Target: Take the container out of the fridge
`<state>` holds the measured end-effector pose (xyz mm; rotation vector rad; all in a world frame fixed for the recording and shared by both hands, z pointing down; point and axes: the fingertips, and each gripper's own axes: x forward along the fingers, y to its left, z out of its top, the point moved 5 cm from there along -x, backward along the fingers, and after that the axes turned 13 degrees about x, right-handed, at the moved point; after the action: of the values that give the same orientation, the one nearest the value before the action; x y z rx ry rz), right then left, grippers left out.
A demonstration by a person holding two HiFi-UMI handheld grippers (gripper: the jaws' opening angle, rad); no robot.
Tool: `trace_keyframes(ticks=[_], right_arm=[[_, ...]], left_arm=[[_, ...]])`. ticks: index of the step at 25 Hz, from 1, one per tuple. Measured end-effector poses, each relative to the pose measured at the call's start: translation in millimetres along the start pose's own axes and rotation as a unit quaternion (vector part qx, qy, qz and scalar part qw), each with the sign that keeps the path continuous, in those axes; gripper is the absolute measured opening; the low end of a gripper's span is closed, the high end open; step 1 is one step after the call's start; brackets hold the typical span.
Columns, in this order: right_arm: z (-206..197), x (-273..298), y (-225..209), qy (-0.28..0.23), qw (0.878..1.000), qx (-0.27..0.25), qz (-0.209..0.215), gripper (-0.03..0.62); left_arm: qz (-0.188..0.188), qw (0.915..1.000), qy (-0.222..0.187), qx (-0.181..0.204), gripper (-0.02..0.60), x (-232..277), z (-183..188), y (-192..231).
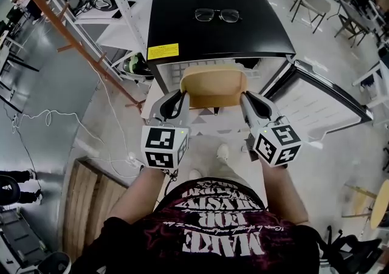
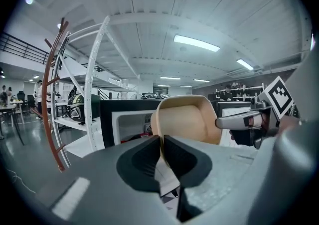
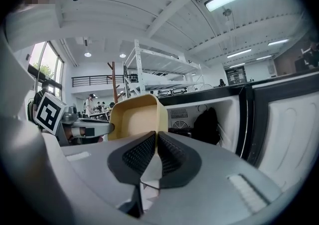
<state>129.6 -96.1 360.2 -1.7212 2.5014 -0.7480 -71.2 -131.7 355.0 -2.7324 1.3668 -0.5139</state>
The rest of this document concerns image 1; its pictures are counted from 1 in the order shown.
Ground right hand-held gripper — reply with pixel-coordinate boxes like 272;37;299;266
239;91;303;169

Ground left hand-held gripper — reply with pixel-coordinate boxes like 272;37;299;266
140;89;190;171

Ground black mini fridge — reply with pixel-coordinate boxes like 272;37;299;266
146;0;374;143

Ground person's left forearm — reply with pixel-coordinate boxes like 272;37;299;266
105;166;171;225

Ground person's right forearm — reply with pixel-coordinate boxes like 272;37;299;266
260;160;311;227

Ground white wire fridge shelf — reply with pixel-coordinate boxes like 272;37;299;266
168;60;262;81

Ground black cloth bundle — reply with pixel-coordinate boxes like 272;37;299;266
233;57;261;70

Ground person's right white shoe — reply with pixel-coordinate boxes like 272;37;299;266
216;143;230;166

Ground white power strip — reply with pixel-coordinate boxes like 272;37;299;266
127;151;145;168

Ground green black helmet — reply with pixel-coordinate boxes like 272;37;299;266
121;52;153;77

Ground yellow warning sticker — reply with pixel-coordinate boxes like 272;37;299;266
147;43;179;61

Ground person's beige shorts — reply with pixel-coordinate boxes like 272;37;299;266
197;160;253;190

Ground black rimmed eyeglasses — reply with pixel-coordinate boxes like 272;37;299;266
193;7;243;24

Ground black tablet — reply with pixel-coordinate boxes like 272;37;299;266
111;1;136;20

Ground brown wooden coat rack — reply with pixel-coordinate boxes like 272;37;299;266
7;0;146;112

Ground grey chair black legs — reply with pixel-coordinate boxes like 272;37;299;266
290;0;332;34

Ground wooden pallet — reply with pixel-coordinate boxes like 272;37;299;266
62;159;128;263

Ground dark cluttered desk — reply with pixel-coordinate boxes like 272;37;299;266
331;0;389;47

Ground person's black red printed t-shirt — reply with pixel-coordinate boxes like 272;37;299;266
71;177;322;274

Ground round wooden stool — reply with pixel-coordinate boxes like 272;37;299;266
342;180;389;231

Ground black office chair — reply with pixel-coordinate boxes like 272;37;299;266
318;225;382;274

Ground white desk black legs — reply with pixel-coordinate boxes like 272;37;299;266
0;31;40;74

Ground white grey helmet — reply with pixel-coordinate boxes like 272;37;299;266
38;251;73;274

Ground dark grey treadmill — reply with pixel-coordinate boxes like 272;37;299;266
0;205;51;269

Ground white frame table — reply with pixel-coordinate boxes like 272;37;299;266
352;60;389;110

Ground white power cable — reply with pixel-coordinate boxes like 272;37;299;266
12;50;143;178

